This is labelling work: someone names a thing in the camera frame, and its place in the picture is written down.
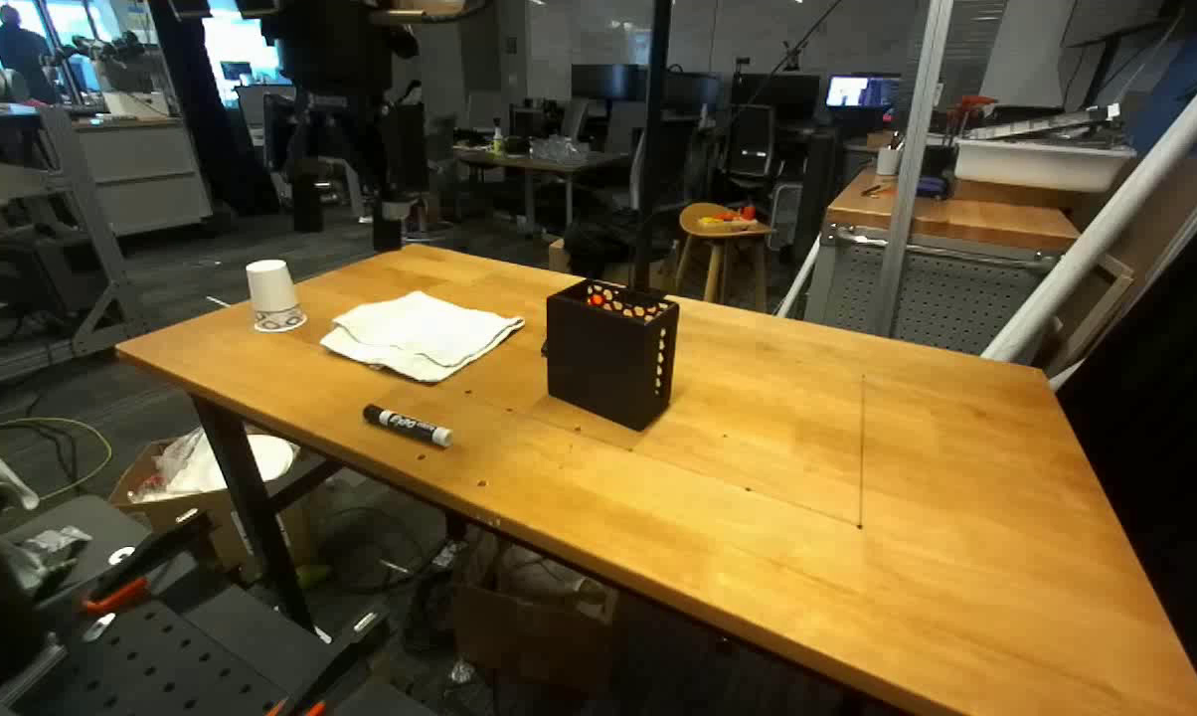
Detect black square basket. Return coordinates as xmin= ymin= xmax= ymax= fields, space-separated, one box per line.
xmin=540 ymin=273 xmax=684 ymax=434

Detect white terry towel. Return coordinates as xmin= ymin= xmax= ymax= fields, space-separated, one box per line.
xmin=319 ymin=285 xmax=529 ymax=391

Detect round wooden stool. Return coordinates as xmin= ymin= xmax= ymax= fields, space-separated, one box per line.
xmin=671 ymin=199 xmax=776 ymax=308

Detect black marker with white cap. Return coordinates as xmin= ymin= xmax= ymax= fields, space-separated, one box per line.
xmin=358 ymin=401 xmax=458 ymax=454

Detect dark background desk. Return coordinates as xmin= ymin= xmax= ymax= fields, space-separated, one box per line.
xmin=451 ymin=137 xmax=637 ymax=236

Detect black vertical stand pole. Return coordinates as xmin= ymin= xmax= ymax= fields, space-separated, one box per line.
xmin=633 ymin=0 xmax=679 ymax=300

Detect brown cardboard box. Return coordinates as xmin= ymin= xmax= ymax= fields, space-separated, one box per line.
xmin=451 ymin=528 xmax=630 ymax=699

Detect black office chair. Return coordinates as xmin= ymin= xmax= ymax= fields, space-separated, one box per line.
xmin=720 ymin=100 xmax=785 ymax=192

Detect white paper cup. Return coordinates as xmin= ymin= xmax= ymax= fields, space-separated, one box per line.
xmin=242 ymin=256 xmax=312 ymax=340

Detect grey perforated bench panel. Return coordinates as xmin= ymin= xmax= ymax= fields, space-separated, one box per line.
xmin=776 ymin=223 xmax=1138 ymax=364

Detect lit computer monitor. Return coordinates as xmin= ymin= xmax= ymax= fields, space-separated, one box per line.
xmin=825 ymin=73 xmax=904 ymax=116

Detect wooden workbench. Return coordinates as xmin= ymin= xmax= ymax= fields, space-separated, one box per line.
xmin=818 ymin=163 xmax=1087 ymax=256

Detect cardboard box with plastic bag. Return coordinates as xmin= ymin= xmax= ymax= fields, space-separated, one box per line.
xmin=109 ymin=425 xmax=326 ymax=578

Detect white plastic tub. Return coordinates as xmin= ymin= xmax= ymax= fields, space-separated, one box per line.
xmin=951 ymin=130 xmax=1140 ymax=199

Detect white drawer cabinet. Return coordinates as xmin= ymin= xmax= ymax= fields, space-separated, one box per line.
xmin=72 ymin=116 xmax=215 ymax=238

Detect black perforated tool cart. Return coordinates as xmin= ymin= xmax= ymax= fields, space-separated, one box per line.
xmin=0 ymin=493 xmax=429 ymax=716

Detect person in dark clothes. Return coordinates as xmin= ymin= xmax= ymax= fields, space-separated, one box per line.
xmin=0 ymin=0 xmax=61 ymax=102

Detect white upright frame post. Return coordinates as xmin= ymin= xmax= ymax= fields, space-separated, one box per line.
xmin=870 ymin=0 xmax=959 ymax=340

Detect pale floor cable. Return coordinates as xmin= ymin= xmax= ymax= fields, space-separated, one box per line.
xmin=0 ymin=414 xmax=118 ymax=509

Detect white slanted frame beam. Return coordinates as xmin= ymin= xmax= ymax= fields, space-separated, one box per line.
xmin=977 ymin=51 xmax=1197 ymax=370

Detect grey metal shelf frame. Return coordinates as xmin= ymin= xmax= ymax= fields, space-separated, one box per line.
xmin=0 ymin=100 xmax=153 ymax=394

